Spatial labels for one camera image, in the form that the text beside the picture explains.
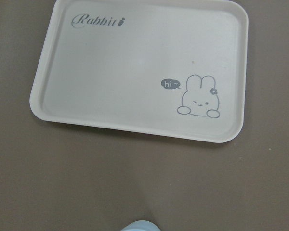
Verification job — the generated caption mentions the light blue plastic cup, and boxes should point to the light blue plastic cup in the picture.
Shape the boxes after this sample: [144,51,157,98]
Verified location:
[119,214,162,231]

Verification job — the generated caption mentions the cream rabbit tray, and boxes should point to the cream rabbit tray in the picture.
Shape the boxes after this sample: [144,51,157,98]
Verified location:
[29,0,249,143]

